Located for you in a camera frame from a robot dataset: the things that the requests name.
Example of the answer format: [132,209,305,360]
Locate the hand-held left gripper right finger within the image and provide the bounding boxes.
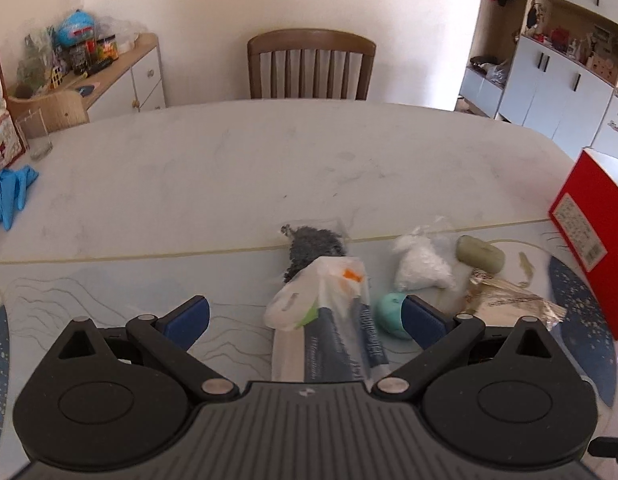
[371,294,564,401]

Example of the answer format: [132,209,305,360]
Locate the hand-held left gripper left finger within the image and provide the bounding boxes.
[56,295,240,401]

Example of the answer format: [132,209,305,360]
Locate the bag of grey grains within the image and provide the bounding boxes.
[279,217,350,283]

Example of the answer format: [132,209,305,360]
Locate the red cardboard box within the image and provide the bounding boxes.
[548,147,618,341]

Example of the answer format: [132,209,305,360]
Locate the teal round case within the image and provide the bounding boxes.
[376,292,412,342]

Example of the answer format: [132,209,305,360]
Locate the bag of white crystals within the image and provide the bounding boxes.
[391,216,457,293]

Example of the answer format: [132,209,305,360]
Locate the printed table mat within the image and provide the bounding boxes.
[0,217,618,461]

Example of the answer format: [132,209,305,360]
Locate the green soap bar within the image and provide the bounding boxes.
[456,235,506,275]

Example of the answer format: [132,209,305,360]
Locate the clear gold wrapper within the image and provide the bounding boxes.
[461,267,567,331]

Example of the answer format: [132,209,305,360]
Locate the blue rubber gloves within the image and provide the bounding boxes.
[0,165,40,231]

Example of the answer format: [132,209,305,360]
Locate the clear drinking glass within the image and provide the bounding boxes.
[15,109,55,162]

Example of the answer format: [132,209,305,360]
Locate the white sideboard with wooden top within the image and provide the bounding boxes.
[74,33,166,121]

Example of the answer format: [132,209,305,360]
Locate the jar with orange contents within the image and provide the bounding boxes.
[96,35,120,61]

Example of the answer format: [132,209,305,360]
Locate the dark glass jar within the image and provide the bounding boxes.
[69,42,92,73]

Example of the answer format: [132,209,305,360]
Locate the clear plastic bags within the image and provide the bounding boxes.
[96,15,140,53]

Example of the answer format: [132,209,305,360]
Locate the wooden slat-back chair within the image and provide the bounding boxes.
[247,28,377,101]

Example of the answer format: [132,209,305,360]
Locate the white wall cabinet unit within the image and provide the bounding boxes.
[459,0,618,161]

